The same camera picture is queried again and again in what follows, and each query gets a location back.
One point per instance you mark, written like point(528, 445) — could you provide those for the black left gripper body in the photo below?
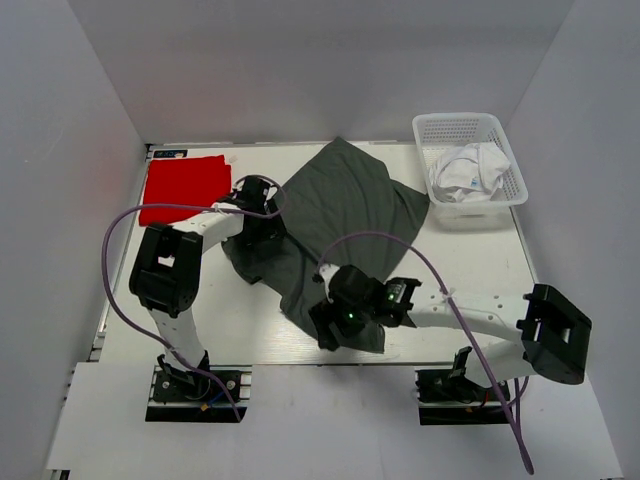
point(261, 240)

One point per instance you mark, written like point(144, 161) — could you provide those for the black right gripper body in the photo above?
point(326, 326)

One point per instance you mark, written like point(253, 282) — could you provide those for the blue label sticker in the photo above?
point(170, 154)

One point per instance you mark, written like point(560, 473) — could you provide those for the dark grey t-shirt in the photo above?
point(332, 207)

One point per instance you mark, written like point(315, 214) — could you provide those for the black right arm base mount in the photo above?
point(447, 398)

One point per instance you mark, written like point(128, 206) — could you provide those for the white plastic basket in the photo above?
point(437, 132)

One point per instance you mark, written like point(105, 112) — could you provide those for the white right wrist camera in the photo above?
point(324, 275)

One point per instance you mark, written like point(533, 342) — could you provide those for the red folded t-shirt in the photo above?
point(188, 181)

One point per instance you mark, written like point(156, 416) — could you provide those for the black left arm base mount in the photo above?
point(177, 396)

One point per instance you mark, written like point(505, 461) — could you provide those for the white t-shirt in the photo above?
point(469, 174)

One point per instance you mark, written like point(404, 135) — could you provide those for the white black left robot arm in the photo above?
point(167, 269)

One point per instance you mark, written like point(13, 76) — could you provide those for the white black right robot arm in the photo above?
point(540, 333)

